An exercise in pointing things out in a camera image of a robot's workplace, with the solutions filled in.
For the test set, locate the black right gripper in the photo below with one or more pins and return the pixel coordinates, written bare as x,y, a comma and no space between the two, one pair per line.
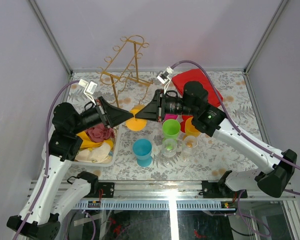
150,112

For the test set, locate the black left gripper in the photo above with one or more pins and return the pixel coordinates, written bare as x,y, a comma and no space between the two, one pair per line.
113,115

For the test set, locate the magenta plastic wine glass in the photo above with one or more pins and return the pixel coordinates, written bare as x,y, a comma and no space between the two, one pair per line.
170,116

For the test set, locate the orange plastic wine glass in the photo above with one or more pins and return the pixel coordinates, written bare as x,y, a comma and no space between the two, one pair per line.
189,128
136,124

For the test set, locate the green plastic wine glass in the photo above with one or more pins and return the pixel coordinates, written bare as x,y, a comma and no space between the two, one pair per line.
171,129

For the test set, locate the red plastic wine glass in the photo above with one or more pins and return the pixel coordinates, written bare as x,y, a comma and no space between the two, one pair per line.
183,122

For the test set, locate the teal plastic wine glass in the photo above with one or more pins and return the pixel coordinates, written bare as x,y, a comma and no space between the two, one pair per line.
142,150

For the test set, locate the clear wine glass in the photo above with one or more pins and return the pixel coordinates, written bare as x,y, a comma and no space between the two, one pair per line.
189,148
168,152

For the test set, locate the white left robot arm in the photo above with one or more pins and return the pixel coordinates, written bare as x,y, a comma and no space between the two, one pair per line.
40,219

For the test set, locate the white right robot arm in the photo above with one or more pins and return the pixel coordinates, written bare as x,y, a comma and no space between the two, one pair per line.
274,166

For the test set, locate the pink crumpled cloth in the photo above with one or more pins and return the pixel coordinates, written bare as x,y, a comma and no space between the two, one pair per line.
100,133

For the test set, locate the yellow cloth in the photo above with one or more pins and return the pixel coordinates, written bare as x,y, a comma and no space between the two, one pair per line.
88,143

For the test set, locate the cream cloth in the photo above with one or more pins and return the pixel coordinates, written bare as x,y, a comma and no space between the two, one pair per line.
96,155

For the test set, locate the red folded cloth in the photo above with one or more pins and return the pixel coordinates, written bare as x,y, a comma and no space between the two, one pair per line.
181,79

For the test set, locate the white plastic basket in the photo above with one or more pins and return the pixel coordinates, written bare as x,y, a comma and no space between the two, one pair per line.
113,152

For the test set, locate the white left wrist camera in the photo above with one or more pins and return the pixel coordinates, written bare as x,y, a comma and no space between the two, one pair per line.
89,89

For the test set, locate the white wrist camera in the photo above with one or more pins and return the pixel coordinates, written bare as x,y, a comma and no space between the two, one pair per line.
165,78
89,89

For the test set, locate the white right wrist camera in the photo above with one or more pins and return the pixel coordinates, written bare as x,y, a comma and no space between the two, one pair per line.
165,78

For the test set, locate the gold wire wine glass rack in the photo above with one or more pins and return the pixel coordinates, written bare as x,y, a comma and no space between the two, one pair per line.
118,79

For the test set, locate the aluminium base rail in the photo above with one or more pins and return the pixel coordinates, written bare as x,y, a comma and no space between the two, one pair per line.
138,189

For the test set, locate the grey cable duct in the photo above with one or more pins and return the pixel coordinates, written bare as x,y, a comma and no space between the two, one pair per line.
158,205

